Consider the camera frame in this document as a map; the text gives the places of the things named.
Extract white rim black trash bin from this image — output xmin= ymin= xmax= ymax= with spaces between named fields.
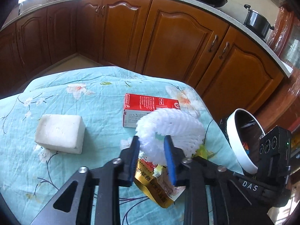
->
xmin=225 ymin=108 xmax=266 ymax=175

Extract white foam fruit net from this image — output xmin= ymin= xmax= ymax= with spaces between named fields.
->
xmin=135 ymin=108 xmax=206 ymax=166

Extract black stock pot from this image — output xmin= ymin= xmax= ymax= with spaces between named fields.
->
xmin=244 ymin=4 xmax=275 ymax=40

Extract green yellow drink pouch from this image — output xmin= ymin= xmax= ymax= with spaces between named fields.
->
xmin=134 ymin=145 xmax=219 ymax=209

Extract floral light blue tablecloth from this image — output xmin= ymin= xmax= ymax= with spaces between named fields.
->
xmin=1 ymin=67 xmax=242 ymax=224

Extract red white milk carton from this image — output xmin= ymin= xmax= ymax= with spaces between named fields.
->
xmin=123 ymin=93 xmax=181 ymax=128

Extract white foam block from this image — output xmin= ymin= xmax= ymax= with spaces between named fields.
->
xmin=34 ymin=114 xmax=86 ymax=155

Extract wooden lower kitchen cabinets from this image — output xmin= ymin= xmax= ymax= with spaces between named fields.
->
xmin=1 ymin=0 xmax=288 ymax=120

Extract wooden glass door frame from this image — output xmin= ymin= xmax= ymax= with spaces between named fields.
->
xmin=255 ymin=3 xmax=299 ymax=132

